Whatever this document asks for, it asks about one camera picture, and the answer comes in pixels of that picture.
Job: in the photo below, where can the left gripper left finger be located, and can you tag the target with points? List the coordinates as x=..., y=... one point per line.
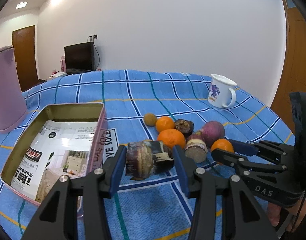
x=56, y=217

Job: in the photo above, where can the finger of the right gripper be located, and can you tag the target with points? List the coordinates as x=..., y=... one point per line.
x=264, y=149
x=242, y=164

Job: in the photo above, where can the large orange tangerine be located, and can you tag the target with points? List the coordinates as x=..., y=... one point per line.
x=172, y=137

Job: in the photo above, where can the small orange tangerine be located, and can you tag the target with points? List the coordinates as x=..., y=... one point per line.
x=163, y=123

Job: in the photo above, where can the purple sugarcane piece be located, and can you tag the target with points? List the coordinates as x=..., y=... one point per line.
x=147, y=158

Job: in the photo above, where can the brown round longan fruit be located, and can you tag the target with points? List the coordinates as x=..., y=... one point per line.
x=150, y=119

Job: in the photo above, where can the person's right hand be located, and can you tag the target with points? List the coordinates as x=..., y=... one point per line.
x=293, y=215

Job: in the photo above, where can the printed paper leaflet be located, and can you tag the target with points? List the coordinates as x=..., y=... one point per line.
x=60, y=148

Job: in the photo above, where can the white printed mug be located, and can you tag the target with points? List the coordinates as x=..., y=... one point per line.
x=222, y=91

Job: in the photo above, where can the brown wooden cabinet door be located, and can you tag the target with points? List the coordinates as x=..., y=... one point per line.
x=293, y=78

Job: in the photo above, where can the pink metal tin box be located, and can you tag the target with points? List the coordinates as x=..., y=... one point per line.
x=65, y=112

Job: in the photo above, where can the purple electric kettle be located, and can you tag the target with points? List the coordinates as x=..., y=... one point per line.
x=13, y=107

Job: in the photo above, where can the white set-top box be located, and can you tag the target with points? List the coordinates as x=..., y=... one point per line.
x=58, y=74

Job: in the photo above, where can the pink box beside television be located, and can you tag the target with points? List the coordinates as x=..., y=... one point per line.
x=62, y=64

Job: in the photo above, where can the black television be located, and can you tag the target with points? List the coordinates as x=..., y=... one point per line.
x=79, y=57

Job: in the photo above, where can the ceiling lamp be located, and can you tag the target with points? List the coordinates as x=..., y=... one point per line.
x=21, y=5

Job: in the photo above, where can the wall power socket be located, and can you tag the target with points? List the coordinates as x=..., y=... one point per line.
x=92, y=37

